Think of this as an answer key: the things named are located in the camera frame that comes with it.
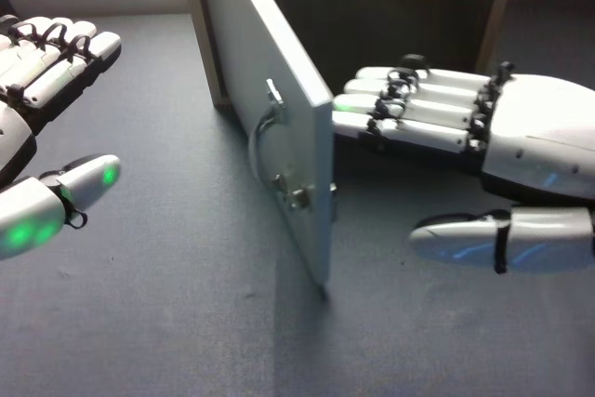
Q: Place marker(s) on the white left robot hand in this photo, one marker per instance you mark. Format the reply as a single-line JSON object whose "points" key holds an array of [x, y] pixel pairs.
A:
{"points": [[46, 71]]}

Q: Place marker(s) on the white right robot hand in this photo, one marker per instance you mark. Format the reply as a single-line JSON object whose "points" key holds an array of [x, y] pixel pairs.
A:
{"points": [[534, 127]]}

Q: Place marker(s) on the white cabinet door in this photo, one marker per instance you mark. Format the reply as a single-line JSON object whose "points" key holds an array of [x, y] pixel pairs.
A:
{"points": [[260, 43]]}

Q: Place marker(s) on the grey table cloth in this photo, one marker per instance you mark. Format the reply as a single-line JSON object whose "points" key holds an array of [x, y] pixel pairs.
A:
{"points": [[139, 299]]}

